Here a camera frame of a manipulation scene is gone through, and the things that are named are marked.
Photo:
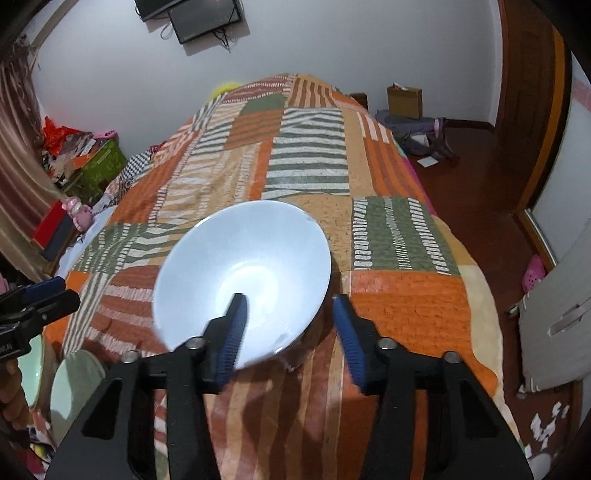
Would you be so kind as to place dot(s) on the grey purple clothing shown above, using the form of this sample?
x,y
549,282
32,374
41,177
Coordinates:
x,y
415,131

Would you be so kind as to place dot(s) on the checkered patchwork cloth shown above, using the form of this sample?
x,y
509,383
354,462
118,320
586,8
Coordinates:
x,y
134,168

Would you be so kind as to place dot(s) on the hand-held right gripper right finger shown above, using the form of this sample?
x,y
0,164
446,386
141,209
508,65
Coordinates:
x,y
348,341

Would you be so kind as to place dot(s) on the white door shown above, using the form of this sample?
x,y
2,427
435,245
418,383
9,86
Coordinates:
x,y
565,184

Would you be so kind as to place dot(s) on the pink toy figure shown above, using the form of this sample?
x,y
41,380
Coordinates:
x,y
79,214

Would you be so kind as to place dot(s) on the pink shoe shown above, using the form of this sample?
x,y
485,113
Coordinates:
x,y
534,274

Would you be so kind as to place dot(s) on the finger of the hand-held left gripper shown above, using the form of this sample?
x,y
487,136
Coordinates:
x,y
60,304
41,288

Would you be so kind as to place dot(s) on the striped patchwork blanket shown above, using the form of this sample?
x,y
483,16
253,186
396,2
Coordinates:
x,y
314,161

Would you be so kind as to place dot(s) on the wooden door frame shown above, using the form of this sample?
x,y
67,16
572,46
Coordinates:
x,y
531,92

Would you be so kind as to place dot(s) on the green bowl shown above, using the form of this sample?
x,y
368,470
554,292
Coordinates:
x,y
74,392

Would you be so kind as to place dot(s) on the yellow curved object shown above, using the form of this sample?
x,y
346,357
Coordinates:
x,y
224,90

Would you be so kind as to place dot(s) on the red box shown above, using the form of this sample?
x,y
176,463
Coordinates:
x,y
48,226

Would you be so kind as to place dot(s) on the grey white cloth bag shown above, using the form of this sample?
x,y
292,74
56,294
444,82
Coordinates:
x,y
558,341

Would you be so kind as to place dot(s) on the brown paper bag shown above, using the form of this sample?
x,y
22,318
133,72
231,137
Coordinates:
x,y
404,101

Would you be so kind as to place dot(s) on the white spotted bowl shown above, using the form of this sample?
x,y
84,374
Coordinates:
x,y
244,249

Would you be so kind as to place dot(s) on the green patterned box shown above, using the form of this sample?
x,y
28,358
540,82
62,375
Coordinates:
x,y
101,161

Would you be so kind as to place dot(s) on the pile of printed cloths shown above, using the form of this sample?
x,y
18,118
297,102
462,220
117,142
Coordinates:
x,y
74,147

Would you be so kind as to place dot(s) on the grey box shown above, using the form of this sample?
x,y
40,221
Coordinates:
x,y
62,240

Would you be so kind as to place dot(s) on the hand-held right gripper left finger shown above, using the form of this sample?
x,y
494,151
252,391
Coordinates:
x,y
233,332

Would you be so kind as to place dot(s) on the red white patterned rug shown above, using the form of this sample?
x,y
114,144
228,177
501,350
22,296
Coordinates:
x,y
545,429

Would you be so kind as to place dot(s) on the green plate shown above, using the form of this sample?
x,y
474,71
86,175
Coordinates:
x,y
32,374

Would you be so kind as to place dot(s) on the white paper sheet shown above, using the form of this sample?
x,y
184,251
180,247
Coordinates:
x,y
428,161

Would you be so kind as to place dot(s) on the red plastic bag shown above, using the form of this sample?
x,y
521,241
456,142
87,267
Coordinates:
x,y
55,136

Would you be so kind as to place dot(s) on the striped brown curtain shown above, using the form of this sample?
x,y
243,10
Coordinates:
x,y
18,184

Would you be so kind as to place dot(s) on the person's left hand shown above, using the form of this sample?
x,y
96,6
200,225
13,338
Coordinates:
x,y
11,401

